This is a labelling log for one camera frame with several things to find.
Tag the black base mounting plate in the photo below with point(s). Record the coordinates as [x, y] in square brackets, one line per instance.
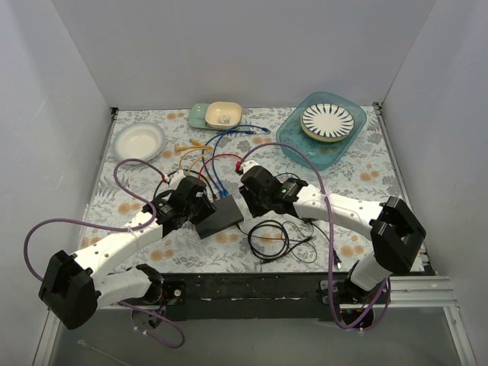
[245, 296]

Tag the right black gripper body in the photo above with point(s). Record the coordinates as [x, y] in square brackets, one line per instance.
[252, 200]

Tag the teal transparent plastic tray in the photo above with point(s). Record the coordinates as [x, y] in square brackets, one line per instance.
[322, 154]

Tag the white blue-rimmed bowl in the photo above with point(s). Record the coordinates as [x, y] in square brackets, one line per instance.
[139, 141]

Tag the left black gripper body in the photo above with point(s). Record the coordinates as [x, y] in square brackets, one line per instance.
[206, 206]

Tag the striped white blue plate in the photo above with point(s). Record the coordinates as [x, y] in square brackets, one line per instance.
[327, 122]

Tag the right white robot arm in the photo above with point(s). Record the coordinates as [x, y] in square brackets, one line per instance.
[395, 232]

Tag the green square dish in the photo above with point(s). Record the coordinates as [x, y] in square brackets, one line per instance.
[196, 117]

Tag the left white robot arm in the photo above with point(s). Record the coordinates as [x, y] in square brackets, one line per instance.
[76, 285]

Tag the black network switch box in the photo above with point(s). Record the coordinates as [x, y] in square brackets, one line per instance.
[226, 214]

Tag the beige square bowl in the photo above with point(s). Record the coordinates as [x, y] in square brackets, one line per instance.
[223, 115]

